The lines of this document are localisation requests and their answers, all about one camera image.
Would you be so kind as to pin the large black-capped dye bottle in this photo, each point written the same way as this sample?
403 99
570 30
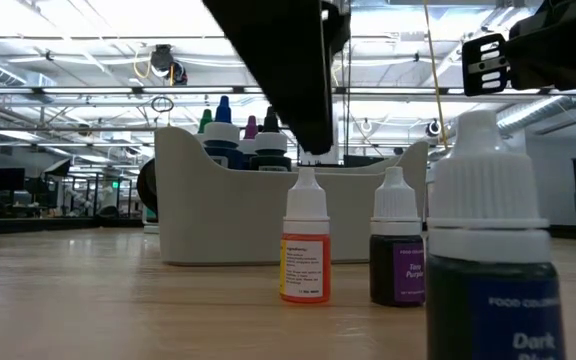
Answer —
270 145

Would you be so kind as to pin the large magenta-capped dye bottle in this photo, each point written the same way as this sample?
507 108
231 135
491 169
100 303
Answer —
251 127

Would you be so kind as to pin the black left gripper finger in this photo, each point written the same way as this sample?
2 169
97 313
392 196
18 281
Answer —
288 60

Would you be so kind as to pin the small dark blue dye bottle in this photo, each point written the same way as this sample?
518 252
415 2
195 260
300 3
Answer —
488 200

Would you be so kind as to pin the silver ventilation duct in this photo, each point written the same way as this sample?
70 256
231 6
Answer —
533 112

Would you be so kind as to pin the dark monitor screen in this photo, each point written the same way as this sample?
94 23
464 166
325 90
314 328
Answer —
7 180

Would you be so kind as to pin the grey plastic storage bin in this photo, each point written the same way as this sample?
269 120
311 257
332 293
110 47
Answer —
228 215

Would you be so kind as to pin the large blue-capped dye bottle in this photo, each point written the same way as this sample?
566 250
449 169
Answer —
223 135

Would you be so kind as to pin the small orange dye bottle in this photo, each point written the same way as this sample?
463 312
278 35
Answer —
305 270

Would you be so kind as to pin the large green-capped dye bottle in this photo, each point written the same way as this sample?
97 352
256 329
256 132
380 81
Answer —
205 120

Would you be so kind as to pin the small purple-label dye bottle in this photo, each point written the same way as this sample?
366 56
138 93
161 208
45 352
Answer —
393 270

